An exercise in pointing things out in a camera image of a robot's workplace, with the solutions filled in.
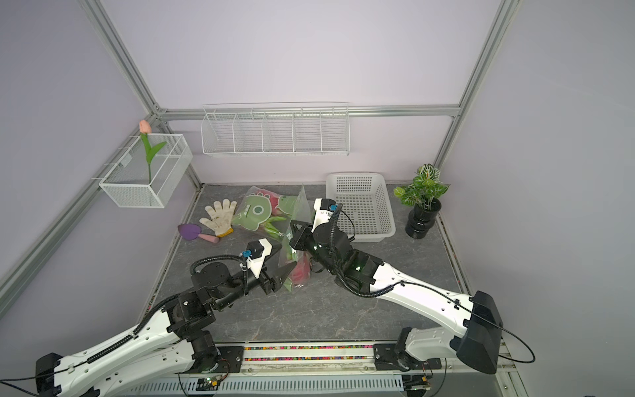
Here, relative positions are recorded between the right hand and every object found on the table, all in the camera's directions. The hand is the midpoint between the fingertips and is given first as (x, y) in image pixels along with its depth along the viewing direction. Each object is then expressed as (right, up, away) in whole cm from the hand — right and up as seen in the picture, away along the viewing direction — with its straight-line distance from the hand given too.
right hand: (288, 222), depth 66 cm
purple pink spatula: (-48, -7, +39) cm, 62 cm away
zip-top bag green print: (-16, +3, +33) cm, 37 cm away
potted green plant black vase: (+43, +9, +17) cm, 47 cm away
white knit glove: (-37, -1, +43) cm, 56 cm away
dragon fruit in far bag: (-11, +8, +36) cm, 39 cm away
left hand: (0, -9, -1) cm, 9 cm away
